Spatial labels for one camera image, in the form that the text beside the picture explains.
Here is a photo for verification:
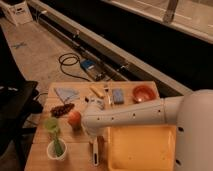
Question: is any white handled dish brush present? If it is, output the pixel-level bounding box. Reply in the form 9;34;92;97
91;137;99;166

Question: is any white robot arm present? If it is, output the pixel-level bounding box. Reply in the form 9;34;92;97
82;89;213;171

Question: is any yellow plastic tray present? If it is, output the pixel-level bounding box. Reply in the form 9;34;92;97
108;125;176;171

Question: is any silver fork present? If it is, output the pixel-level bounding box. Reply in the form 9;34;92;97
104;84;112;106

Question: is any yellow wooden block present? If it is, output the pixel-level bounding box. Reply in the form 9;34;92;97
90;86;104;99

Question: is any blue sponge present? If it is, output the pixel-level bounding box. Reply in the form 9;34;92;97
112;89;124;104

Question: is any blue power box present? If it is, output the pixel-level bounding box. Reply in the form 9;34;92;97
80;59;105;81

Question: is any red orange bowl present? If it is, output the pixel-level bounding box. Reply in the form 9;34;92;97
132;85;156;103

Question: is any light blue cloth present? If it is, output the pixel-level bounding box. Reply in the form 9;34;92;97
54;88;79;103

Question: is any orange peach fruit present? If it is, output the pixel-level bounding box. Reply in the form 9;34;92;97
68;111;81;130

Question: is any brown grape bunch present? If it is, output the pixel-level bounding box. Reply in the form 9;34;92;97
50;103;74;118

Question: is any white cup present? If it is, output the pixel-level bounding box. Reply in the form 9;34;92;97
46;139;67;161

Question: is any black chair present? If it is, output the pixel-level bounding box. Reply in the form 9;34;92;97
0;27;43;170

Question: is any white cardboard box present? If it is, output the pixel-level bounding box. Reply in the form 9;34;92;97
0;0;33;26

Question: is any metal floor rail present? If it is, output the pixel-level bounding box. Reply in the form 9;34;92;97
27;0;213;98

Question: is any black cable on floor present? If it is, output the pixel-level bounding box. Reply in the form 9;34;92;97
58;52;92;83

